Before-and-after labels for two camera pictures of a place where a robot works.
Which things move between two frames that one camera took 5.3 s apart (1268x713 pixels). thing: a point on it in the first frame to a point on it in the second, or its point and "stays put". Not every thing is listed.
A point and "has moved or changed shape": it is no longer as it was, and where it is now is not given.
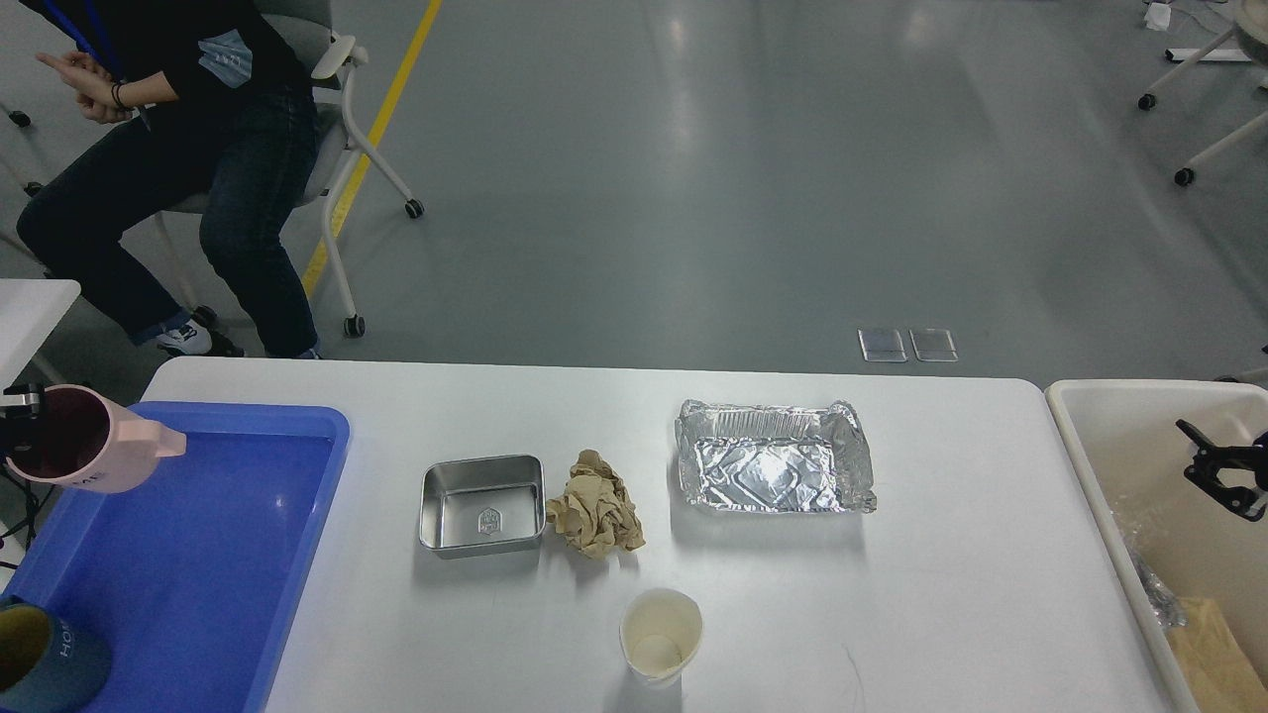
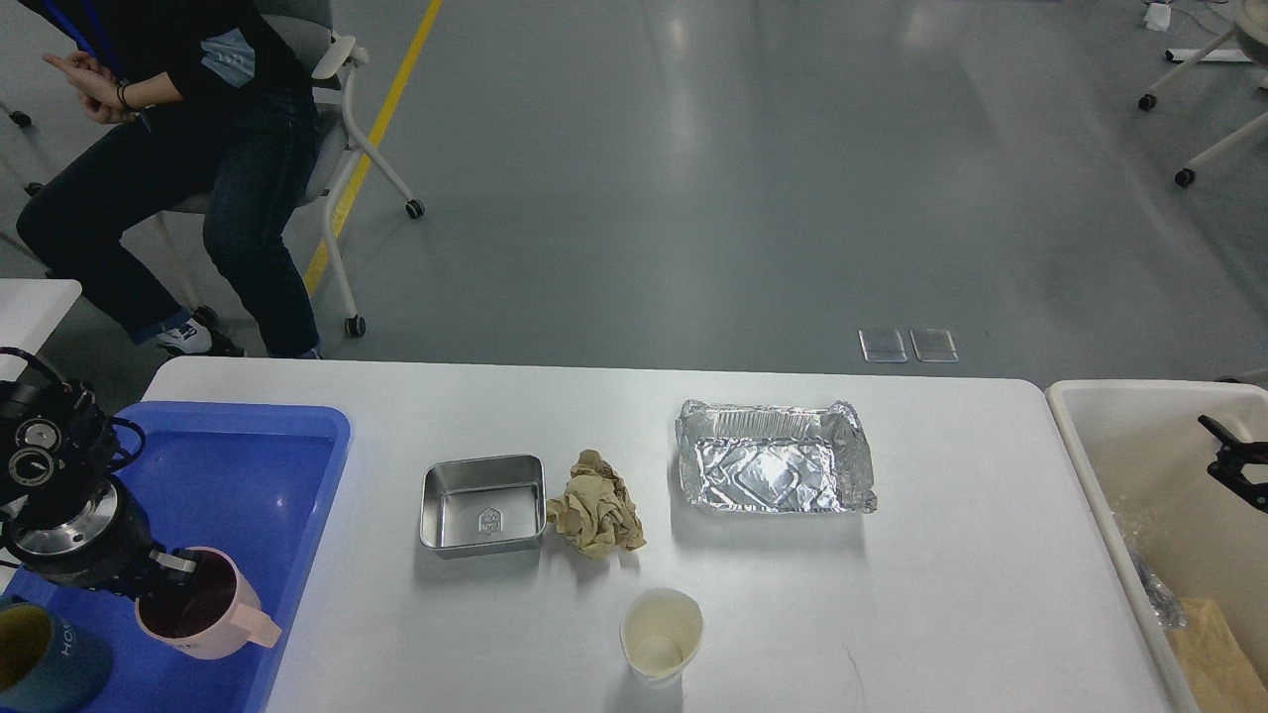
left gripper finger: (16, 403) to (99, 540)
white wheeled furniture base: (1250, 31) stays put
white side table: (31, 309) stays put
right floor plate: (933, 345) stays put
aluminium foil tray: (770, 458) stays put
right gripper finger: (1210, 459) to (1232, 457)
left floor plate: (882, 346) stays put
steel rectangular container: (483, 505) stays put
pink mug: (82, 441) has moved or changed shape
